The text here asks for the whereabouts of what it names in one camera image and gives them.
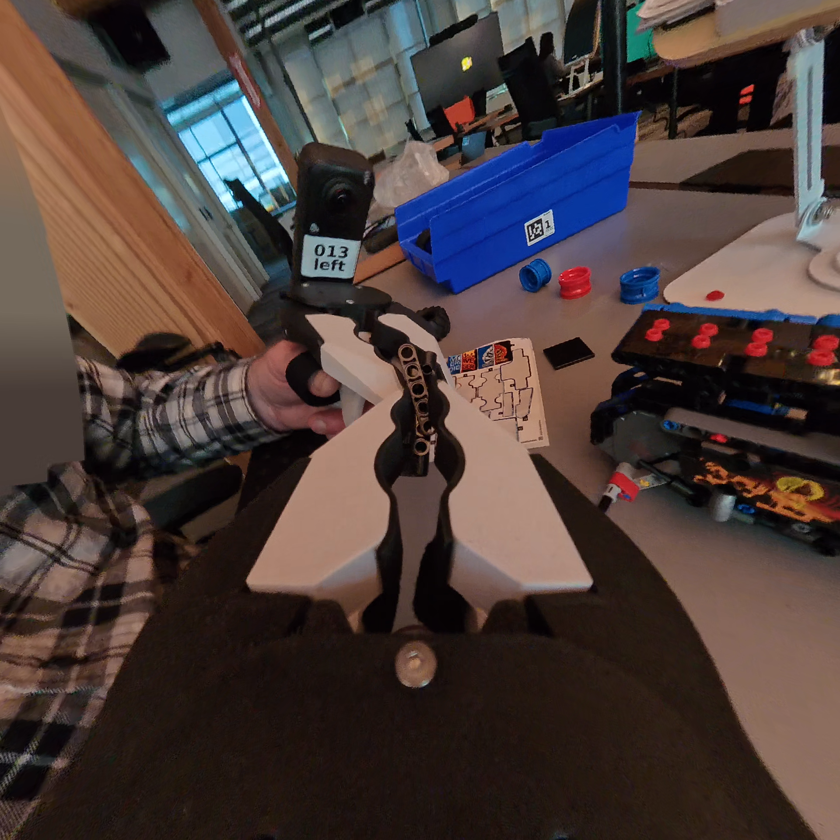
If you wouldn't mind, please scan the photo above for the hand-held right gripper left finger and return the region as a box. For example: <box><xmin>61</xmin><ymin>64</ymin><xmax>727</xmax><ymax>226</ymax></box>
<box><xmin>247</xmin><ymin>394</ymin><xmax>421</xmax><ymax>631</ymax></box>

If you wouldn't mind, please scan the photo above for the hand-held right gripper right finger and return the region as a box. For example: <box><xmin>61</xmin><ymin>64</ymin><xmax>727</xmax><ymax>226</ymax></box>
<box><xmin>420</xmin><ymin>394</ymin><xmax>594</xmax><ymax>631</ymax></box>

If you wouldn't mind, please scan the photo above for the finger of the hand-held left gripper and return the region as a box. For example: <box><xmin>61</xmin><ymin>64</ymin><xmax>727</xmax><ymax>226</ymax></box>
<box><xmin>374</xmin><ymin>326</ymin><xmax>441</xmax><ymax>395</ymax></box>
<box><xmin>305</xmin><ymin>315</ymin><xmax>395</xmax><ymax>421</ymax></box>

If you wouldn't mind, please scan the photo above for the red-tipped grey axle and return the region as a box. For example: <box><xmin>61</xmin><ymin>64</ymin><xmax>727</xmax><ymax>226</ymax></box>
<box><xmin>599</xmin><ymin>460</ymin><xmax>640</xmax><ymax>510</ymax></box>

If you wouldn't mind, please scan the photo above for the blue black brick truck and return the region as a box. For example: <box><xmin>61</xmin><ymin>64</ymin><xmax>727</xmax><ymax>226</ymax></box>
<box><xmin>591</xmin><ymin>305</ymin><xmax>840</xmax><ymax>555</ymax></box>

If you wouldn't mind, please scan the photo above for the person's left forearm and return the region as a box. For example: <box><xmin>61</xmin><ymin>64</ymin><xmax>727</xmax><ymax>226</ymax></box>
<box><xmin>73</xmin><ymin>355</ymin><xmax>283</xmax><ymax>480</ymax></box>

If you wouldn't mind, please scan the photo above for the grey desk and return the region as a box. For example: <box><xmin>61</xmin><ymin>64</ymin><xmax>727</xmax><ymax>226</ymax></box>
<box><xmin>348</xmin><ymin>125</ymin><xmax>840</xmax><ymax>840</ymax></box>

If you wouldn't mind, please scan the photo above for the person's left hand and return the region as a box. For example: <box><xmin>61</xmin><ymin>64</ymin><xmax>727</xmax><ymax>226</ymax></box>
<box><xmin>246</xmin><ymin>339</ymin><xmax>345</xmax><ymax>437</ymax></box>

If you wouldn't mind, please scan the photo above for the black rubber tire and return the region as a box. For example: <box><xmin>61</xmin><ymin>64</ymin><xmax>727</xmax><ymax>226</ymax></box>
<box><xmin>405</xmin><ymin>305</ymin><xmax>451</xmax><ymax>340</ymax></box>

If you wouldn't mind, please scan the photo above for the clear plastic bag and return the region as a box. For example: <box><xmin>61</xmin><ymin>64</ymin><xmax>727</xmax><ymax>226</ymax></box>
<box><xmin>374</xmin><ymin>142</ymin><xmax>450</xmax><ymax>211</ymax></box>

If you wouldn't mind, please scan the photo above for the white sticker sheet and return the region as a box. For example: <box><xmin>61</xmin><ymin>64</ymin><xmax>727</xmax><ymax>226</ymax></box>
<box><xmin>440</xmin><ymin>338</ymin><xmax>550</xmax><ymax>450</ymax></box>

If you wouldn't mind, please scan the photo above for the black square plate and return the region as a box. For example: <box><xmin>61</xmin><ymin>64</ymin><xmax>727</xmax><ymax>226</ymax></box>
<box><xmin>542</xmin><ymin>338</ymin><xmax>594</xmax><ymax>368</ymax></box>

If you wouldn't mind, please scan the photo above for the blue storage bin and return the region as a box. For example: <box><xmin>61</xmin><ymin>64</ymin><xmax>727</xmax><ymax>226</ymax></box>
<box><xmin>394</xmin><ymin>112</ymin><xmax>640</xmax><ymax>295</ymax></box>

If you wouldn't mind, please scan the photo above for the computer monitor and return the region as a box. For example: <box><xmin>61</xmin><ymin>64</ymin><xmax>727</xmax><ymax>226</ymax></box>
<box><xmin>410</xmin><ymin>14</ymin><xmax>506</xmax><ymax>106</ymax></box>

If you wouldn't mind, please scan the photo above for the black office chair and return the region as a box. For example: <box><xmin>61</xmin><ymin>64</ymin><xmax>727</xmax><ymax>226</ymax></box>
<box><xmin>499</xmin><ymin>37</ymin><xmax>565</xmax><ymax>139</ymax></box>

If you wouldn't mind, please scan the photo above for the person's plaid shirt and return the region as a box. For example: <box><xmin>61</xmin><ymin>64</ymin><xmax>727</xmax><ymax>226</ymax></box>
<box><xmin>0</xmin><ymin>460</ymin><xmax>185</xmax><ymax>815</ymax></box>

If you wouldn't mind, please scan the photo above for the black pole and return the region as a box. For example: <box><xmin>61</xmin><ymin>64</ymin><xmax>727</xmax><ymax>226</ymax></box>
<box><xmin>602</xmin><ymin>0</ymin><xmax>628</xmax><ymax>119</ymax></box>

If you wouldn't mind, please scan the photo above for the white book stand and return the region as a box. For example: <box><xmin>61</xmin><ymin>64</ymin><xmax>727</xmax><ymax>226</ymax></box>
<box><xmin>663</xmin><ymin>27</ymin><xmax>840</xmax><ymax>316</ymax></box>

